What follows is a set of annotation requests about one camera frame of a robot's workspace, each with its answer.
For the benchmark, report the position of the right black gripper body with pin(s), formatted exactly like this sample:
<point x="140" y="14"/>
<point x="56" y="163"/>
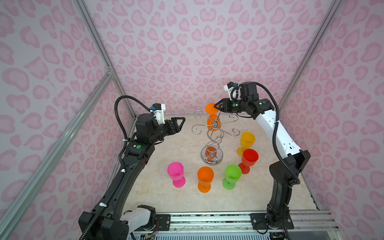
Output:
<point x="236" y="106"/>

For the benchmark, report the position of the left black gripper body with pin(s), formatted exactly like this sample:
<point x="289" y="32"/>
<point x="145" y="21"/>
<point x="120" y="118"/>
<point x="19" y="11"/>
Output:
<point x="165" y="130"/>

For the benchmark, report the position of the orange wine glass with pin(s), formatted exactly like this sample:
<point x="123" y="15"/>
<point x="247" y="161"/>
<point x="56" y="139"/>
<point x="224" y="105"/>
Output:
<point x="205" y="178"/>
<point x="213" y="121"/>

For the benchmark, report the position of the yellow wine glass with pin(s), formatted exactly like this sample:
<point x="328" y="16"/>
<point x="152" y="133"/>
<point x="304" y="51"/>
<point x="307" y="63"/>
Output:
<point x="247" y="141"/>

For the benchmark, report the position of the pink wine glass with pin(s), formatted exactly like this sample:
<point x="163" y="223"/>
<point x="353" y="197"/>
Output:
<point x="176" y="173"/>

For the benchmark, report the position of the red wine glass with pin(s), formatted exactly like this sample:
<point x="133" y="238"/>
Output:
<point x="249" y="158"/>

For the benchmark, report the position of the green wine glass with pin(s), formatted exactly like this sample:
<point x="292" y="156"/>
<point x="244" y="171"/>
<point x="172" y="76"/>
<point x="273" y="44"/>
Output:
<point x="232" y="174"/>

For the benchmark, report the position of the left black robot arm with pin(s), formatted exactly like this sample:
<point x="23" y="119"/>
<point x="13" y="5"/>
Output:
<point x="126" y="180"/>

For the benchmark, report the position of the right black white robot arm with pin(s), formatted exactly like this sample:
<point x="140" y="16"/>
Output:
<point x="258" y="102"/>

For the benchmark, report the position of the left diagonal aluminium strut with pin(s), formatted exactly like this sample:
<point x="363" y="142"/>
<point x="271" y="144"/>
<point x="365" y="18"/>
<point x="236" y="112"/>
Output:
<point x="19" y="207"/>

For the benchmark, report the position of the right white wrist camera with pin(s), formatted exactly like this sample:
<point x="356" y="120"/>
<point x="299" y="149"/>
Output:
<point x="233" y="90"/>

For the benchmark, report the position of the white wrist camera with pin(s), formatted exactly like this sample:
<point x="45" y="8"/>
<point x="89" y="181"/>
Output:
<point x="233" y="90"/>
<point x="157" y="111"/>

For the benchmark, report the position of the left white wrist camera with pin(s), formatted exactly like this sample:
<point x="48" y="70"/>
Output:
<point x="157" y="111"/>

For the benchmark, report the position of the chrome wire glass rack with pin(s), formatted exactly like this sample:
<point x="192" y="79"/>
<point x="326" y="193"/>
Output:
<point x="212" y="154"/>

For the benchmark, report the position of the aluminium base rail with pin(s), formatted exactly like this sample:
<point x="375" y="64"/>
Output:
<point x="302" y="225"/>

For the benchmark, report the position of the right corner aluminium post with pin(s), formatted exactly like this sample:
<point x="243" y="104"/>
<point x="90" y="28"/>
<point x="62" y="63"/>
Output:
<point x="325" y="25"/>

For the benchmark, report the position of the corner aluminium post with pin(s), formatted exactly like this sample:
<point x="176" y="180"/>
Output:
<point x="325" y="25"/>
<point x="91" y="27"/>

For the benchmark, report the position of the left corner aluminium post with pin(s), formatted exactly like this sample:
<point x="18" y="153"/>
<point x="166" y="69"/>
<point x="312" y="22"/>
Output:
<point x="91" y="27"/>

